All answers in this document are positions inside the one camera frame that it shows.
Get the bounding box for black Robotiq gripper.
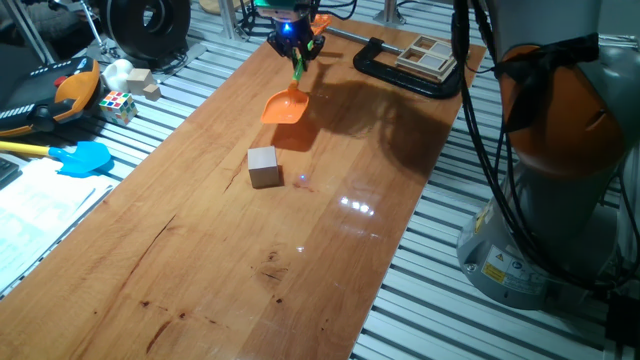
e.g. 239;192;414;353
266;17;327;63

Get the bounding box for orange toy shovel green handle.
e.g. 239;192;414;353
260;13;333;126

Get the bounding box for blue toy shovel yellow handle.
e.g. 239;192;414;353
0;139;113;179

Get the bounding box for white rounded object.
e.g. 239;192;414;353
101;58;136;94

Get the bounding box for black C-clamp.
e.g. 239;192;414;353
324;25;466;101

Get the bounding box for small wooden block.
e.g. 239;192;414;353
126;68;156;97

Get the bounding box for colourful Rubik's cube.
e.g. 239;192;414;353
98;90;139;127

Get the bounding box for large brown wooden board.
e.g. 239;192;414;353
0;12;487;360

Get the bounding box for black orange teach pendant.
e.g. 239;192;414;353
0;55;103;139

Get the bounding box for white paper sheets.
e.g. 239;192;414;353
0;157;121;297

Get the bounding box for black computer keyboard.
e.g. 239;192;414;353
0;157;22;191

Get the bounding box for upright aluminium post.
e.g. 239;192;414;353
373;0;408;28

